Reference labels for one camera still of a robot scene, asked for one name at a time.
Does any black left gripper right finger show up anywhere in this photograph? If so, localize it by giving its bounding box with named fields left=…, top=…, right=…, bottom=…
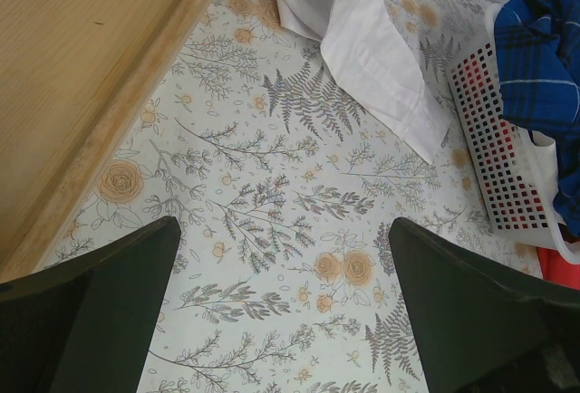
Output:
left=389, top=217, right=579, bottom=392

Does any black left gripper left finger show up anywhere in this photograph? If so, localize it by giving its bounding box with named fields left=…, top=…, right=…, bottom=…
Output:
left=1, top=216, right=181, bottom=392

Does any red black plaid shirt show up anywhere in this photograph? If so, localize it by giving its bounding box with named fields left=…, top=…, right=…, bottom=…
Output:
left=448, top=43, right=548, bottom=231

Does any blue plaid shirt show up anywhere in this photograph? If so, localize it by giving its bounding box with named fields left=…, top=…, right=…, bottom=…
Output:
left=494, top=0, right=579, bottom=235

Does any red cloth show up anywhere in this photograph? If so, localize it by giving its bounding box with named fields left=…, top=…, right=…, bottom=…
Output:
left=536, top=247, right=580, bottom=290

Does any white plastic basket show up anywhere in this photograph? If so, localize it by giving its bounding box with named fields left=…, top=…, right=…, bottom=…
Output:
left=446, top=4, right=579, bottom=264

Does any floral table cover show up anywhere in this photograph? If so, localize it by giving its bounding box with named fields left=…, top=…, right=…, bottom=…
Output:
left=42, top=0, right=541, bottom=392

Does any wooden clothes rack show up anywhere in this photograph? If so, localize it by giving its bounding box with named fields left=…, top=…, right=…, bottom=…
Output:
left=1, top=0, right=210, bottom=281

